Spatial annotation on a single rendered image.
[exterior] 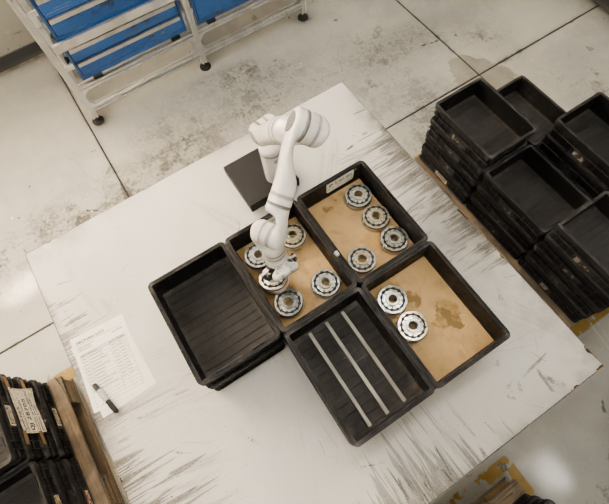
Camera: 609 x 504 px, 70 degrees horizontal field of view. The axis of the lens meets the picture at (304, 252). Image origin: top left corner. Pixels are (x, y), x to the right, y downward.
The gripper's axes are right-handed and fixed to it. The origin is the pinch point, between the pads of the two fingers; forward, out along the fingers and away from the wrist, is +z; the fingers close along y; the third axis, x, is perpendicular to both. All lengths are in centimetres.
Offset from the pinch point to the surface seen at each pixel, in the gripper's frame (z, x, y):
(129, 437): 17, 16, 73
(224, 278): 4.0, -11.7, 17.8
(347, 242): 4.5, 1.0, -27.5
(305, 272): 4.4, 2.5, -8.1
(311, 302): 4.8, 13.1, -3.9
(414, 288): 5.5, 28.5, -37.1
